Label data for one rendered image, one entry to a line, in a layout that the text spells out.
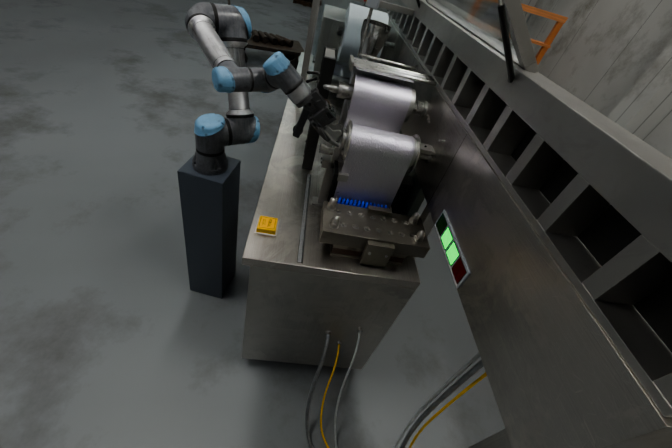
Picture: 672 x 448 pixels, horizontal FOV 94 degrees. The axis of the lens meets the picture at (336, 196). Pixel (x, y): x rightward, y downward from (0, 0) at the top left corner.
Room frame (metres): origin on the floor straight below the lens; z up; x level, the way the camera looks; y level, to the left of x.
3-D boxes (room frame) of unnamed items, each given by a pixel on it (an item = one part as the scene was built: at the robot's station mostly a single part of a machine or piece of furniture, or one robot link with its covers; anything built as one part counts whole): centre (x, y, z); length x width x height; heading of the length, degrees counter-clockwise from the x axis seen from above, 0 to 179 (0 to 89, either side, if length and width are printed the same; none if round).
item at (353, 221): (0.88, -0.17, 1.00); 0.40 x 0.16 x 0.06; 101
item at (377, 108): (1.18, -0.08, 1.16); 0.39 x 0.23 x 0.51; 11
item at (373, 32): (1.75, 0.05, 1.50); 0.14 x 0.14 x 0.06
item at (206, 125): (1.09, 0.58, 1.07); 0.13 x 0.12 x 0.14; 135
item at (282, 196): (1.96, 0.16, 0.88); 2.52 x 0.66 x 0.04; 11
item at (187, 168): (1.09, 0.58, 0.45); 0.20 x 0.20 x 0.90; 2
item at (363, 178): (0.99, -0.11, 1.11); 0.23 x 0.01 x 0.18; 101
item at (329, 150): (1.05, 0.07, 1.05); 0.06 x 0.05 x 0.31; 101
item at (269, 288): (1.96, 0.15, 0.43); 2.52 x 0.64 x 0.86; 11
